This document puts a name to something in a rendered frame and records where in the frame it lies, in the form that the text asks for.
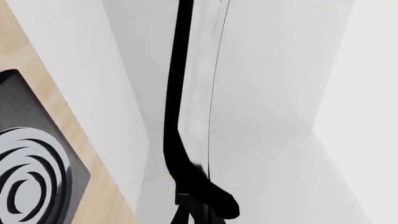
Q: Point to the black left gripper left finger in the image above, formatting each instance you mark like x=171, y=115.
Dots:
x=180, y=212

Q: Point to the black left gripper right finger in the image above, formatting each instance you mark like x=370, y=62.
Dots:
x=219, y=203

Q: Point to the flat black stove plate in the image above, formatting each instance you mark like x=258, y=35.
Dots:
x=28, y=105

